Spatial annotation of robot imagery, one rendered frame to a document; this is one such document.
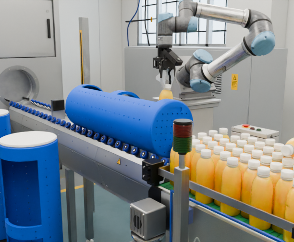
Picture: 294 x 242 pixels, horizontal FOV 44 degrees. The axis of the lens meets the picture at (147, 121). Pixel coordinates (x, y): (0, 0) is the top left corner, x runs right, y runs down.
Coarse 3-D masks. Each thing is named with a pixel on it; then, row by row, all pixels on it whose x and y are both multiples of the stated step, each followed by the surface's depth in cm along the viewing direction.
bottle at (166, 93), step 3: (162, 90) 182; (165, 90) 181; (168, 90) 182; (162, 93) 181; (165, 93) 181; (168, 93) 181; (171, 93) 182; (159, 96) 183; (162, 96) 181; (165, 96) 180; (168, 96) 181; (171, 96) 182; (159, 99) 182
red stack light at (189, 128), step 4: (192, 124) 115; (176, 128) 115; (180, 128) 114; (184, 128) 114; (188, 128) 114; (192, 128) 116; (176, 132) 115; (180, 132) 114; (184, 132) 114; (188, 132) 114; (192, 132) 116; (176, 136) 115; (180, 136) 114; (184, 136) 114; (188, 136) 115
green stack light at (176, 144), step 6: (174, 138) 116; (180, 138) 114; (186, 138) 114; (192, 138) 117; (174, 144) 116; (180, 144) 115; (186, 144) 115; (174, 150) 117; (180, 150) 115; (186, 150) 115
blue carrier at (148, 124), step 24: (72, 96) 228; (96, 96) 209; (120, 96) 195; (72, 120) 232; (96, 120) 204; (120, 120) 185; (144, 120) 170; (168, 120) 172; (192, 120) 182; (144, 144) 174; (168, 144) 174
